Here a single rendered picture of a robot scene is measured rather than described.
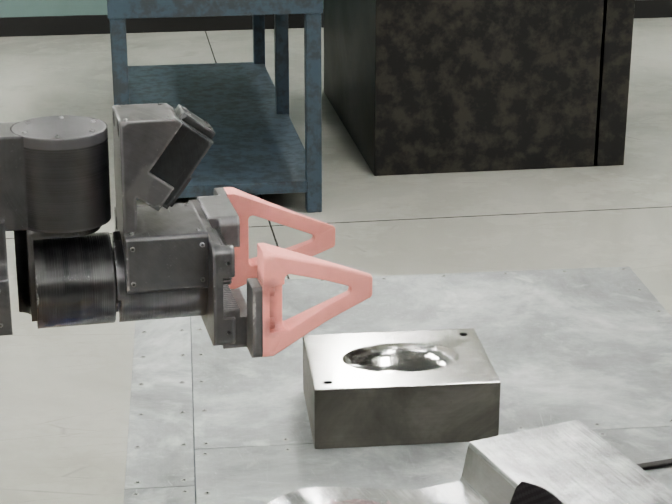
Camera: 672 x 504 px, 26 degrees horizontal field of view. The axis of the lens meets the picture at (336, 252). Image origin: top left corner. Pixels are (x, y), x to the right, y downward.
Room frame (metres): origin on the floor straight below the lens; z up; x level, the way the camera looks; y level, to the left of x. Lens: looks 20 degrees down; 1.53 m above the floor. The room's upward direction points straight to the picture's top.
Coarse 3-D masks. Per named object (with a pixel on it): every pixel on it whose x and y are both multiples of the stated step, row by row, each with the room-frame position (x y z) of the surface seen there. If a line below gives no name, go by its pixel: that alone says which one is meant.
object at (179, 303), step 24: (120, 240) 0.85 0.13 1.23; (216, 240) 0.83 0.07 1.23; (120, 264) 0.83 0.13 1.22; (216, 264) 0.82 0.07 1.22; (120, 288) 0.83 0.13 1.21; (216, 288) 0.82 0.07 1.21; (120, 312) 0.83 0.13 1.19; (144, 312) 0.83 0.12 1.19; (168, 312) 0.84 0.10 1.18; (192, 312) 0.84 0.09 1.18; (216, 312) 0.82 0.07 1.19; (216, 336) 0.82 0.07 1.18
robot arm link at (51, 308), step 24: (24, 240) 0.83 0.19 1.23; (48, 240) 0.84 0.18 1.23; (72, 240) 0.84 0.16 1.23; (96, 240) 0.84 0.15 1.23; (24, 264) 0.84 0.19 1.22; (48, 264) 0.82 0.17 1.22; (72, 264) 0.83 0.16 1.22; (96, 264) 0.83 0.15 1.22; (24, 288) 0.84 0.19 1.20; (48, 288) 0.82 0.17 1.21; (72, 288) 0.82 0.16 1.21; (96, 288) 0.82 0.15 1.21; (24, 312) 0.84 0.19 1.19; (48, 312) 0.82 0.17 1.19; (72, 312) 0.82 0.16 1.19; (96, 312) 0.82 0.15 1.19
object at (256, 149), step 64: (128, 0) 4.54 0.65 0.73; (192, 0) 4.57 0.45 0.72; (256, 0) 4.60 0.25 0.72; (320, 0) 4.63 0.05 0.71; (192, 64) 6.41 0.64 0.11; (256, 64) 6.41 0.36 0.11; (320, 64) 4.63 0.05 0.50; (256, 128) 5.31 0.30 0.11; (320, 128) 4.63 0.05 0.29; (192, 192) 4.57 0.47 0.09; (256, 192) 4.60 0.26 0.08; (320, 192) 4.63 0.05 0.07
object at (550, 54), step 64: (384, 0) 5.05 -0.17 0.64; (448, 0) 5.09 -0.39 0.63; (512, 0) 5.12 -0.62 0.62; (576, 0) 5.16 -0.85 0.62; (384, 64) 5.05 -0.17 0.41; (448, 64) 5.09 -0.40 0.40; (512, 64) 5.12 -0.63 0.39; (576, 64) 5.16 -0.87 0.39; (384, 128) 5.05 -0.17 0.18; (448, 128) 5.09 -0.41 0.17; (512, 128) 5.13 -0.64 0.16; (576, 128) 5.16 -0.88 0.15
